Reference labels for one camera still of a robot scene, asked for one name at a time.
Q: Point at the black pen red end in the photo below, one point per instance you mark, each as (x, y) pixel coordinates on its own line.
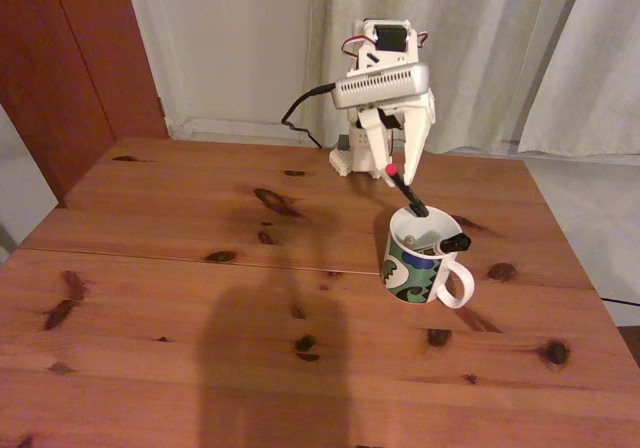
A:
(410, 195)

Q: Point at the white marker black cap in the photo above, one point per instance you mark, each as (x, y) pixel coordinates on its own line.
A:
(452, 244)

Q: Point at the white controller board case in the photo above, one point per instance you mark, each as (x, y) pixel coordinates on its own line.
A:
(341, 163)

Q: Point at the white mug green blue pattern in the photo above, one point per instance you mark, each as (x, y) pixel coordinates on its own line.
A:
(415, 278)

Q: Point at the brown wooden cabinet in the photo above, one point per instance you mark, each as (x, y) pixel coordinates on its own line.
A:
(60, 68)

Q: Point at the silver camera box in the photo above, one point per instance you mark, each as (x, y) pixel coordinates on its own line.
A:
(380, 85)

